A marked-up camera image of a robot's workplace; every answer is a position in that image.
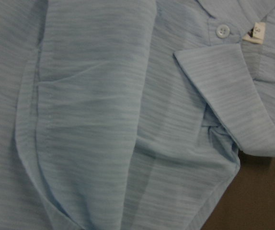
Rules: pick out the light blue button shirt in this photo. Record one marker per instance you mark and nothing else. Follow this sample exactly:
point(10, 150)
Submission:
point(129, 114)

